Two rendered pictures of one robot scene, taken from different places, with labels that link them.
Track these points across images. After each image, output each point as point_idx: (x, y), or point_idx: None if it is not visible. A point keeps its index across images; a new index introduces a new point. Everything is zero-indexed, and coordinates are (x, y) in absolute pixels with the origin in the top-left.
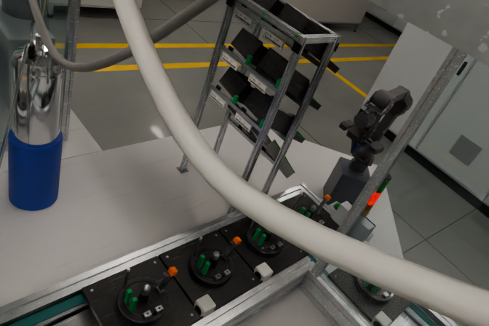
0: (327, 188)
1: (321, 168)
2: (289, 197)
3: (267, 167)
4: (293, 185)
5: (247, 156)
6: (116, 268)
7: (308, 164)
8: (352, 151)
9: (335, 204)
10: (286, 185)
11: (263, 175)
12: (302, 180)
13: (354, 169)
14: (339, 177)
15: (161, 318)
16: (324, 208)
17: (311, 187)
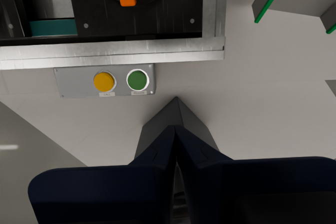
0: (195, 119)
1: (239, 159)
2: None
3: (292, 61)
4: (235, 77)
5: (335, 40)
6: None
7: (258, 143)
8: (171, 129)
9: (144, 75)
10: (241, 63)
11: (284, 37)
12: (237, 104)
13: (178, 169)
14: (187, 126)
15: None
16: (148, 47)
17: (216, 108)
